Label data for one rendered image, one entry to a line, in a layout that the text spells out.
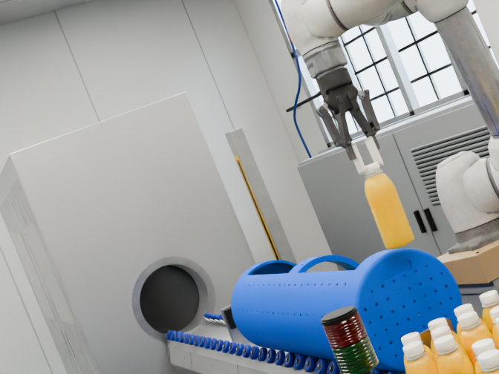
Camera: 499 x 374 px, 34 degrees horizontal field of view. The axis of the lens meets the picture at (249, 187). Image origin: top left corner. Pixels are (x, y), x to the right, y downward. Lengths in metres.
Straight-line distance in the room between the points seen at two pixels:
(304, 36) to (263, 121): 5.79
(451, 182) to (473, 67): 0.35
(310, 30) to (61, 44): 5.48
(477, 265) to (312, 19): 0.87
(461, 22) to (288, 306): 0.90
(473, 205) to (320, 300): 0.65
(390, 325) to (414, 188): 2.39
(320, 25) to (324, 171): 3.09
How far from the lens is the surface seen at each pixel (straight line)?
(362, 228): 4.76
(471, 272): 2.35
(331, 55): 1.83
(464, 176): 2.46
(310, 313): 2.08
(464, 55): 2.35
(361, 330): 1.34
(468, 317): 1.71
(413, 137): 4.10
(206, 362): 3.30
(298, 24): 1.84
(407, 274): 1.92
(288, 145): 7.67
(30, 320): 6.81
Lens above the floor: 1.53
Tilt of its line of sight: 1 degrees down
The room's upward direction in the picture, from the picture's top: 22 degrees counter-clockwise
